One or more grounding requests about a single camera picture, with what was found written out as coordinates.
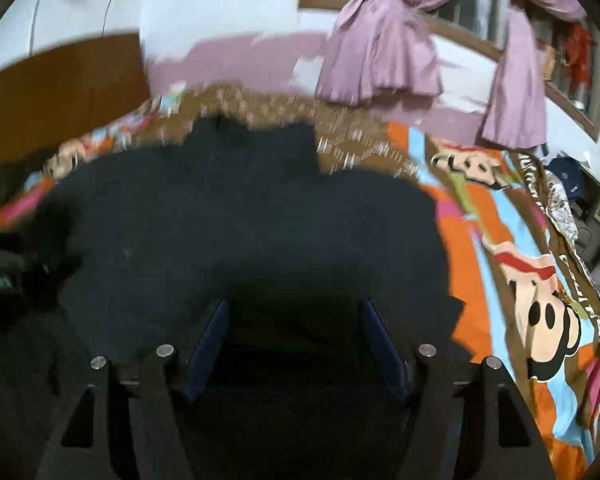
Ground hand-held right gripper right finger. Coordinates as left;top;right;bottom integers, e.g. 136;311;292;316
362;299;556;480

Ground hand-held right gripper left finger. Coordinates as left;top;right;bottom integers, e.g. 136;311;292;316
35;300;230;480

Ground black garment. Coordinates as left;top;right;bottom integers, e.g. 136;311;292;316
0;115;477;480

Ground red hanging clothes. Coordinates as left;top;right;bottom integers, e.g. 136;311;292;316
562;22;595;83

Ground colourful printed blanket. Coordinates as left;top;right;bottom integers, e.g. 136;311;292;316
0;82;600;476

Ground brown wooden headboard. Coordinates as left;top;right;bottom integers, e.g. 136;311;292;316
0;32;153;162

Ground floral patterned cloth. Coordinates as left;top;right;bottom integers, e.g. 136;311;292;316
549;182;583;243

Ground dark blue cap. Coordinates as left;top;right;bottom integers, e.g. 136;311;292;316
547;156;590;198

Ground pink tied curtain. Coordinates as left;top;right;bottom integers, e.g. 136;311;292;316
315;0;481;108
480;0;588;150

